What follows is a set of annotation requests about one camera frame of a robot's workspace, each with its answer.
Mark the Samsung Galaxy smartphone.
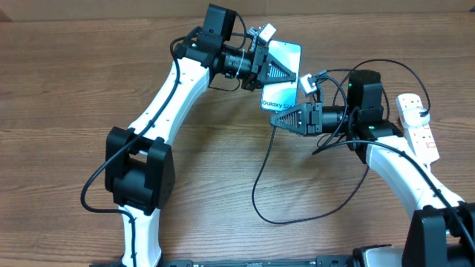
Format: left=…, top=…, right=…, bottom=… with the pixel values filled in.
left=261, top=40, right=301, bottom=112

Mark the black USB charger cable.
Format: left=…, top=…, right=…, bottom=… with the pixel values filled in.
left=251, top=59, right=432, bottom=225

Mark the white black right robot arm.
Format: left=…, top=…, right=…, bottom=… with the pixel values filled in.
left=269, top=70, right=474, bottom=266

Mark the white charger plug adapter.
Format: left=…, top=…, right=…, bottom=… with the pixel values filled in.
left=400, top=108, right=430, bottom=128

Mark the white power strip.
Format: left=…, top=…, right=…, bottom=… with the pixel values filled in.
left=395, top=93, right=439, bottom=169

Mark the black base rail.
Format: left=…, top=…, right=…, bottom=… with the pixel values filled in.
left=88, top=254, right=420, bottom=267

